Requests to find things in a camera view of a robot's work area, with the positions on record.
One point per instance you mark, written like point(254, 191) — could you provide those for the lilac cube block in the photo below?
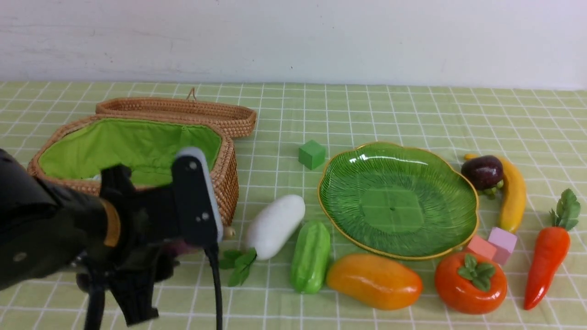
point(504, 242)

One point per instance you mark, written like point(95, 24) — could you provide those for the yellow toy banana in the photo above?
point(513, 203)

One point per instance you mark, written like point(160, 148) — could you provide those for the woven wicker basket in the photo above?
point(76, 153)

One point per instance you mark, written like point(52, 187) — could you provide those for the pink cube block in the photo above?
point(482, 247)

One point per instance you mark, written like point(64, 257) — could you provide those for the woven wicker basket lid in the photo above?
point(235, 121)

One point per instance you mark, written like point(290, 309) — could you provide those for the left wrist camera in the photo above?
point(197, 211)

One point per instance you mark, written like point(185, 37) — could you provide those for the orange toy mango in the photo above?
point(375, 281)

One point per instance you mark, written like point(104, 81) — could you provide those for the green cube block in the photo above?
point(311, 154)

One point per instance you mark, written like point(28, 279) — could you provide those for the white toy radish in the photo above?
point(266, 236)

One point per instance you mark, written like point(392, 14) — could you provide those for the orange toy persimmon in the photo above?
point(470, 283)

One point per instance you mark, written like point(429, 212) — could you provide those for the green checked tablecloth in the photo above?
point(543, 132)

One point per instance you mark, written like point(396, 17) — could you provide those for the green leaf glass plate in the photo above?
point(403, 203)

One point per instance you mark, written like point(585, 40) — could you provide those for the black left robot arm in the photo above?
point(41, 225)

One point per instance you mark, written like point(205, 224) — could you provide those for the green toy cucumber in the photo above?
point(311, 258)

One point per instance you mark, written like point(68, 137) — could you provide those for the dark purple toy mangosteen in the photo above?
point(485, 173)

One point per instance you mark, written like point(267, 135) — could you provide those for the orange toy carrot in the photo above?
point(551, 247)

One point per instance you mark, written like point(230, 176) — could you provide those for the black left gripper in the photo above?
point(127, 246)

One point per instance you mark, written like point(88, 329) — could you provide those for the purple toy eggplant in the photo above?
point(180, 247)

